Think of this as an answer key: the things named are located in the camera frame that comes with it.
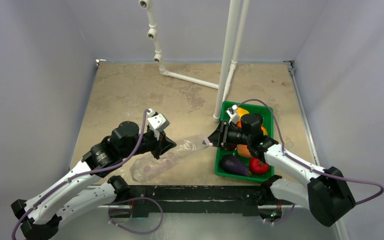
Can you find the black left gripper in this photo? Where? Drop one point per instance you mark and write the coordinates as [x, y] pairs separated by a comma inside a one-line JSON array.
[[165, 144]]

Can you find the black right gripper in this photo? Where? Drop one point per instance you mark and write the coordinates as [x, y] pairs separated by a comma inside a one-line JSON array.
[[224, 135]]

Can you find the clear zip top bag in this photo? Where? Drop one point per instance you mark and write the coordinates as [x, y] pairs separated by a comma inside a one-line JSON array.
[[147, 167]]

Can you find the purple toy eggplant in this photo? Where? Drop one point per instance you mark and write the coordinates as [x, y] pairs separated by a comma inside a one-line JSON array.
[[233, 165]]

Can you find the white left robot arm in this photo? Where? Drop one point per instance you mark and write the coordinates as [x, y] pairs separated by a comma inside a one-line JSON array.
[[40, 217]]

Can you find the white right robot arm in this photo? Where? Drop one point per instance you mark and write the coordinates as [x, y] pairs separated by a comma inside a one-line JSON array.
[[322, 191]]

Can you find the yellow toy bell pepper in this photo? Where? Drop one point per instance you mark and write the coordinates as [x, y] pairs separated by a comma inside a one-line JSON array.
[[241, 112]]

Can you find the toy peach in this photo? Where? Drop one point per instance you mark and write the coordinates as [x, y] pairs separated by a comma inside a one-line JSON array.
[[264, 130]]

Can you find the red toy tomato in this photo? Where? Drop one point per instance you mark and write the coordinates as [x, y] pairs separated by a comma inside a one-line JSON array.
[[257, 166]]

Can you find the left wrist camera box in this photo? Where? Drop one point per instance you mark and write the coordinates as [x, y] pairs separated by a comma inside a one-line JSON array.
[[156, 122]]

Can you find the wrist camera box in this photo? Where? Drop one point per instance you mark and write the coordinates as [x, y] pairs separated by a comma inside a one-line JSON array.
[[233, 115], [156, 122]]

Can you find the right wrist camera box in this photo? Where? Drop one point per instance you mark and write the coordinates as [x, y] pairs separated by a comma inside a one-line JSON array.
[[233, 115]]

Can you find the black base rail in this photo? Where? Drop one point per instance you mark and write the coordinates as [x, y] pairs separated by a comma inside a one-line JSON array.
[[247, 200]]

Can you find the white PVC pipe frame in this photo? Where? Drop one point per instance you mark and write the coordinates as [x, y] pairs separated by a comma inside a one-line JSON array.
[[237, 15]]

